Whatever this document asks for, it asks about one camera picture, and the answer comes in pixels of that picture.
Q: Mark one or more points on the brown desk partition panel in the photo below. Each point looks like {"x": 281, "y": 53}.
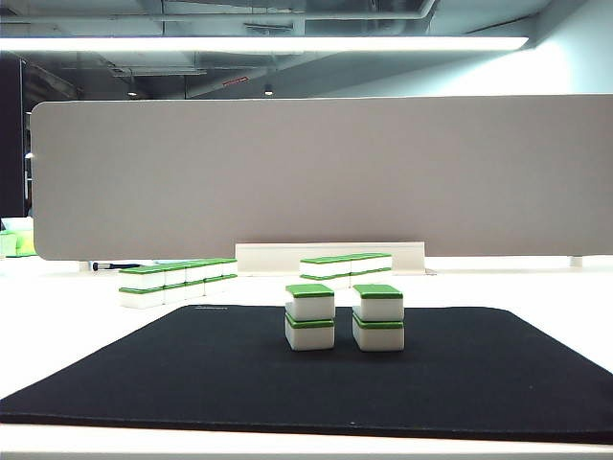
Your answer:
{"x": 306, "y": 167}

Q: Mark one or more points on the black ceiling spot lamp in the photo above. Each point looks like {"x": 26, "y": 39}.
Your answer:
{"x": 268, "y": 88}

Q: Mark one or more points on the red ceiling sign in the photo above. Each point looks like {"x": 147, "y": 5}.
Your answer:
{"x": 234, "y": 81}

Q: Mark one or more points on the black table mat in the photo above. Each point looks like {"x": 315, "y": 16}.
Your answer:
{"x": 215, "y": 374}

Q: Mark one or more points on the black pen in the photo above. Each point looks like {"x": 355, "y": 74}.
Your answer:
{"x": 117, "y": 264}

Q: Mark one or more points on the beige partition foot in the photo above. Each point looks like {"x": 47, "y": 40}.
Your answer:
{"x": 576, "y": 260}
{"x": 84, "y": 265}

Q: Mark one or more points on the bright green object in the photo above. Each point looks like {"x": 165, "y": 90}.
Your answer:
{"x": 26, "y": 242}

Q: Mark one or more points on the white green box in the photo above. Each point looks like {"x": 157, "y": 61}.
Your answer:
{"x": 7, "y": 245}

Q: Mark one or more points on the grey ceiling duct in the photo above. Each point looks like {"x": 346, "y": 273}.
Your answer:
{"x": 364, "y": 9}

